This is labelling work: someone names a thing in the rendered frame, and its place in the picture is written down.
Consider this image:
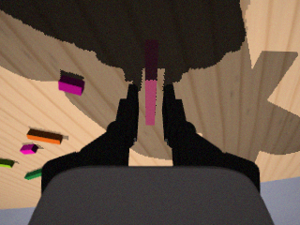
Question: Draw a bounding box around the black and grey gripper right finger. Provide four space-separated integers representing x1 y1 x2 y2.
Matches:
162 84 261 194

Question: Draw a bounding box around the pink rod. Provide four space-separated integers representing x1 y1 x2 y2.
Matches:
144 39 158 125

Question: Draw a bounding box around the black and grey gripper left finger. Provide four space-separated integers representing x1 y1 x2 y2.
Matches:
41 84 139 195

